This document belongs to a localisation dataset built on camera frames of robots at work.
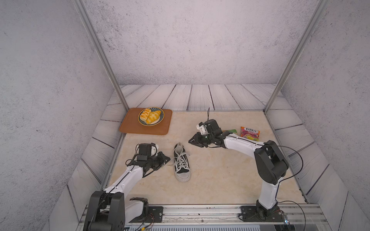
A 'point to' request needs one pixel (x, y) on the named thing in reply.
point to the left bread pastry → (144, 114)
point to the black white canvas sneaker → (182, 171)
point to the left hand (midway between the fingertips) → (171, 158)
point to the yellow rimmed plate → (159, 120)
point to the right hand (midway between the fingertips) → (189, 142)
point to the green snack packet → (232, 130)
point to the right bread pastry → (152, 116)
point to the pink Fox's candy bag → (250, 134)
